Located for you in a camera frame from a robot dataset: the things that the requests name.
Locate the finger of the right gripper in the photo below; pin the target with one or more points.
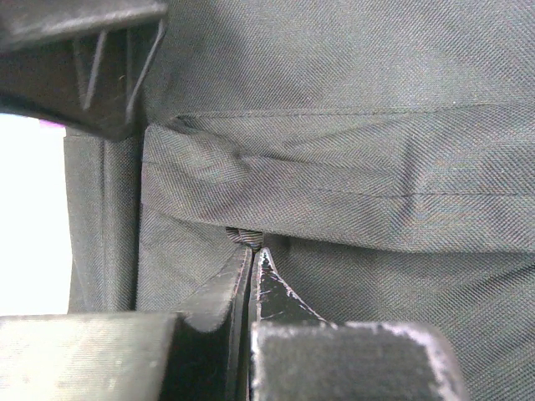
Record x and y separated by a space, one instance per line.
81 63

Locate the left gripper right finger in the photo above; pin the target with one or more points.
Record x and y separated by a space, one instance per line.
298 355

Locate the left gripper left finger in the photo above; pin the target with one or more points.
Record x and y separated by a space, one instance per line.
198 352

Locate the black backpack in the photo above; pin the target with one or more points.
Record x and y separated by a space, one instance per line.
383 149

